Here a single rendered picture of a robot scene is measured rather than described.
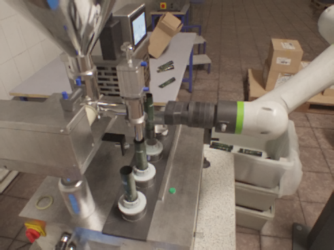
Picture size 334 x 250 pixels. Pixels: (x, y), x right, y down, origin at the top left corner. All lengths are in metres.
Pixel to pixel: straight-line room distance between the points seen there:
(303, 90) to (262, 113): 0.20
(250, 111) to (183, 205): 0.32
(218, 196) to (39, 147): 0.75
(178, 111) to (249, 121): 0.19
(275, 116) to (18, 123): 0.59
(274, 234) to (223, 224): 0.98
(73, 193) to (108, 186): 0.16
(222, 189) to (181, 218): 0.46
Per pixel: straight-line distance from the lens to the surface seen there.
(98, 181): 0.84
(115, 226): 0.71
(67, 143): 0.55
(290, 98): 0.84
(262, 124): 0.69
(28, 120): 0.59
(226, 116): 0.69
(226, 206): 1.09
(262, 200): 1.70
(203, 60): 3.84
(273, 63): 3.12
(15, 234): 2.20
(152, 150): 0.82
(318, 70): 0.88
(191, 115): 0.70
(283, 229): 2.03
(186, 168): 0.83
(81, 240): 0.82
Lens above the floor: 1.62
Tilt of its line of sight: 36 degrees down
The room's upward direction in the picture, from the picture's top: 2 degrees counter-clockwise
